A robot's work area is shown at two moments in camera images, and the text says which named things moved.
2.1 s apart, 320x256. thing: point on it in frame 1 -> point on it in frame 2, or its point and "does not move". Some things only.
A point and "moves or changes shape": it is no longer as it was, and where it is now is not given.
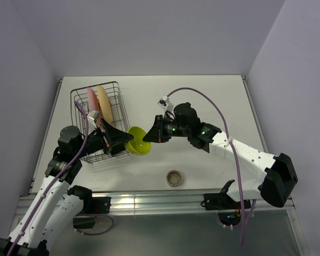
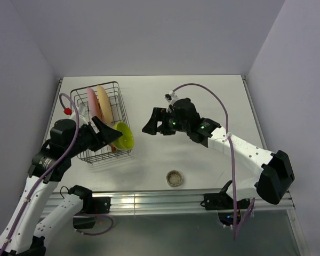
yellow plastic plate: [104, 104] does not move
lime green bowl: [137, 146] moves or changes shape
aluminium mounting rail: [159, 200] does not move
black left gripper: [116, 138] -> [106, 133]
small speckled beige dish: [174, 178] does not move
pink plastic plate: [93, 103] does not move
